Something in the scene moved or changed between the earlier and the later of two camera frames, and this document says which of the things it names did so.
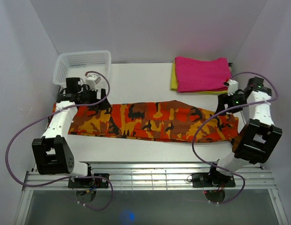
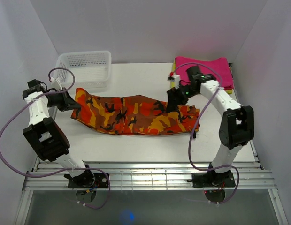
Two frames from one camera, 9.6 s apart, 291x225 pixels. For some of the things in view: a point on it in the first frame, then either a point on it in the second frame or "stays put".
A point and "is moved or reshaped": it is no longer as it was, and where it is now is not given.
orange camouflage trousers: [175, 120] is moved or reshaped
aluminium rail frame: [146, 176] stays put
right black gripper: [224, 99] → [172, 104]
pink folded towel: [196, 74] stays put
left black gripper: [86, 89] → [68, 103]
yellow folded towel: [173, 84] stays put
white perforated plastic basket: [79, 64] stays put
